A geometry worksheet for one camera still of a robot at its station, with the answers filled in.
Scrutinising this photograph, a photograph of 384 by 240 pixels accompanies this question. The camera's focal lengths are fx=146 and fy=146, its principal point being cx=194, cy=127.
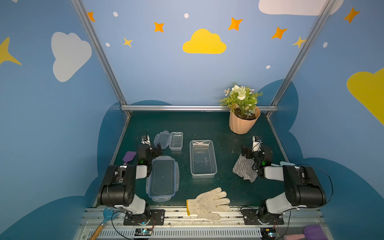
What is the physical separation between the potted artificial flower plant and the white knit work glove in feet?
1.51

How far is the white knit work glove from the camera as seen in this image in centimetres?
77

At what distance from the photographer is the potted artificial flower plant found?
0.92 meters
